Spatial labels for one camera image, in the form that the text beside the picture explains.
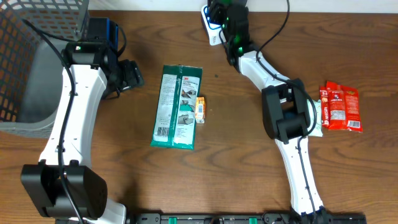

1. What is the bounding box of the green white packet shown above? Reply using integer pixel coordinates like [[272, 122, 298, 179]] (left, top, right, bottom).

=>
[[150, 65, 203, 150]]

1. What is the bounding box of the small orange white carton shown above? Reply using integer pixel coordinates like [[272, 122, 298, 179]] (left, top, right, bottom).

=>
[[195, 96, 206, 124]]

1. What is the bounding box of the narrow red stick packet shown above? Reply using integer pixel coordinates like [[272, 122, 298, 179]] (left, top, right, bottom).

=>
[[320, 86, 330, 128]]

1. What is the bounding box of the red snack packet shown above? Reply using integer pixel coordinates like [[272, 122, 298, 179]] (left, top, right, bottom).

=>
[[326, 81, 363, 133]]

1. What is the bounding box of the light teal wipes pack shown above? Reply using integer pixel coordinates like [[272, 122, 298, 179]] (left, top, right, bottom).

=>
[[307, 100, 323, 138]]

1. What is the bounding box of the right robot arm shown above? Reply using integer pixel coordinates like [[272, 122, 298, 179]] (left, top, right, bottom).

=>
[[202, 0, 330, 223]]

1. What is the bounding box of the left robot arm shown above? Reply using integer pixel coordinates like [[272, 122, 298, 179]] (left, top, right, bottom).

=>
[[21, 17, 144, 224]]

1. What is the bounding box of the white barcode scanner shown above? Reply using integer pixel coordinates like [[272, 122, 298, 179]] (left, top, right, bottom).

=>
[[201, 5, 226, 46]]

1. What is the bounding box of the grey plastic mesh basket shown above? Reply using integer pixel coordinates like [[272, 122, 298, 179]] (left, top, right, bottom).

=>
[[1, 0, 90, 138]]

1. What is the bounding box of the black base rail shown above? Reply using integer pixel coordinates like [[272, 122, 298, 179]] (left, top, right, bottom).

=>
[[126, 210, 367, 224]]

